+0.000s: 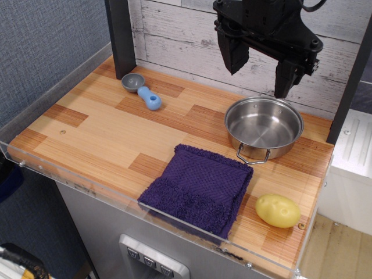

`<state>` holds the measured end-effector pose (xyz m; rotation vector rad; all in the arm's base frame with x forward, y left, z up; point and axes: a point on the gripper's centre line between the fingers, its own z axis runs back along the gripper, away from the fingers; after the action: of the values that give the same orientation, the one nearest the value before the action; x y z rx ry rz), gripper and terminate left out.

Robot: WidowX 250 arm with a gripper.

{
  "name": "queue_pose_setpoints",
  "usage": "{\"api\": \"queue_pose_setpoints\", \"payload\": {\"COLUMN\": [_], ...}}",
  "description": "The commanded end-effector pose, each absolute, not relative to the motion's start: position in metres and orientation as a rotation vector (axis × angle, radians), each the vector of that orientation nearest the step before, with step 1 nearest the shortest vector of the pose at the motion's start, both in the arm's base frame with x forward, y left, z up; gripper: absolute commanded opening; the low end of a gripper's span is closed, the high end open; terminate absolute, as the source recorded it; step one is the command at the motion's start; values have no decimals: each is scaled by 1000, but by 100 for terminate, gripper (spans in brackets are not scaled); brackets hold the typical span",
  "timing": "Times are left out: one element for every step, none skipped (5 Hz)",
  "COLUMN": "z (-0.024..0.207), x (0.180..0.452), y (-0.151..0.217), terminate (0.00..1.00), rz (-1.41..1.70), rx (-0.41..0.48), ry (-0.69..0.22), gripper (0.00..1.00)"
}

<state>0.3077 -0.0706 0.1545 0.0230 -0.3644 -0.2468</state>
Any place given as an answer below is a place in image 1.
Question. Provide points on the purple towel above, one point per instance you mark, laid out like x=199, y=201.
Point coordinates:
x=200, y=187

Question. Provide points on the yellow plastic potato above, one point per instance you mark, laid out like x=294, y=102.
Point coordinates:
x=277, y=210

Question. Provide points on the stainless steel pot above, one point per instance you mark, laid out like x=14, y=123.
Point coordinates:
x=262, y=127

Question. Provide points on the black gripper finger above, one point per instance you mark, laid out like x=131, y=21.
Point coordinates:
x=288, y=74
x=234, y=51

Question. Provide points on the grey blue plastic scoop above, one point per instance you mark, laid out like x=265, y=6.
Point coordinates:
x=135, y=83

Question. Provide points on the dark grey post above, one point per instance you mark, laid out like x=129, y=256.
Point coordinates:
x=121, y=36
x=351, y=86

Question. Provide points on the grey toy fridge cabinet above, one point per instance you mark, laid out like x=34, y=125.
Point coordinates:
x=100, y=224

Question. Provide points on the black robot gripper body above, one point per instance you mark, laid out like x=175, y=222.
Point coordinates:
x=274, y=28

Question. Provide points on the silver dispenser button panel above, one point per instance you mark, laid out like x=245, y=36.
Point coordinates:
x=151, y=258

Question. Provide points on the white ribbed side cabinet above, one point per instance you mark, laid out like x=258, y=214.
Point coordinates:
x=346, y=195

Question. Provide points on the clear acrylic guard rail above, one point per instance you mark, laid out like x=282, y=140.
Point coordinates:
x=88, y=132

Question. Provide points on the dark grey left post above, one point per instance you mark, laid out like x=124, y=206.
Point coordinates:
x=121, y=36

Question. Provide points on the dark grey right post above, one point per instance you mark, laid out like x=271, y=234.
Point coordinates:
x=351, y=86

